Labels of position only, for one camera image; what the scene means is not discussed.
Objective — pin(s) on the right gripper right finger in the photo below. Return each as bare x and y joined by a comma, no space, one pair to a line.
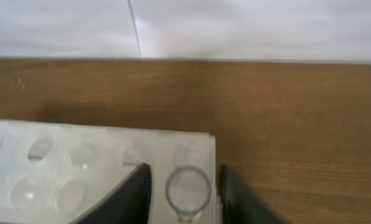
241,202

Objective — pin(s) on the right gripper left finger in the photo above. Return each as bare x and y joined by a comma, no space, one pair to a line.
129,199

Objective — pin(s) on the clear test tube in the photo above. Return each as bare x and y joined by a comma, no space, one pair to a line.
169,196

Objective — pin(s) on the white test tube rack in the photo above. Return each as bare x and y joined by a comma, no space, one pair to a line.
79,174

